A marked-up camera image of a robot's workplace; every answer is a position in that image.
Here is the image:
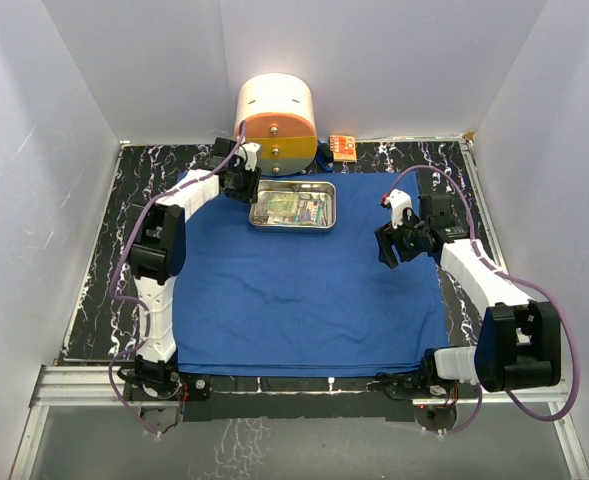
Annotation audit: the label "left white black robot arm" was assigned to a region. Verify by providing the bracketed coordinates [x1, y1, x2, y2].
[109, 137, 261, 399]

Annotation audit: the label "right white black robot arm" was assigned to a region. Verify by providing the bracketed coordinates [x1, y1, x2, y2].
[375, 190, 561, 397]

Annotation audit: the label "steel instrument tray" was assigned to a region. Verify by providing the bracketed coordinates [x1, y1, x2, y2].
[248, 180, 337, 233]

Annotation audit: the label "packaged supplies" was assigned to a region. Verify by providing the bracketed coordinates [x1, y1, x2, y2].
[255, 192, 327, 227]

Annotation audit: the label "blue surgical cloth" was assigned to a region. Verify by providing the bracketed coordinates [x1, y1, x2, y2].
[173, 173, 448, 377]

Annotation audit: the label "round three-drawer storage box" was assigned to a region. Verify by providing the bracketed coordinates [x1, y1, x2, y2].
[235, 73, 318, 177]

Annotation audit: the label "small orange spiral notebook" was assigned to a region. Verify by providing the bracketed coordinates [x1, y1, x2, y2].
[329, 135, 358, 163]

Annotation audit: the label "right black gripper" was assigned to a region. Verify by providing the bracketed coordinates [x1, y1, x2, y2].
[376, 209, 429, 268]

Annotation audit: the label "aluminium frame rail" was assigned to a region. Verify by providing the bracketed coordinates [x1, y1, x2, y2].
[11, 366, 589, 479]

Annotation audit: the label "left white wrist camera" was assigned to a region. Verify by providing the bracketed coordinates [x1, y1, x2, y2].
[238, 142, 262, 171]

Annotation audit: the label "blue black clip tool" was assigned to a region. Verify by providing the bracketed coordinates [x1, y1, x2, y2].
[315, 142, 334, 172]

